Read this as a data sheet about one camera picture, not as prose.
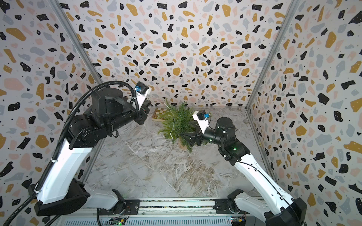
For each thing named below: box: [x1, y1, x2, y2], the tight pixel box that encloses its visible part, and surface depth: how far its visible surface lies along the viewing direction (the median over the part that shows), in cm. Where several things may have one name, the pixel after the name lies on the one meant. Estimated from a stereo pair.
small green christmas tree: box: [157, 98, 210, 154], surface depth 76 cm
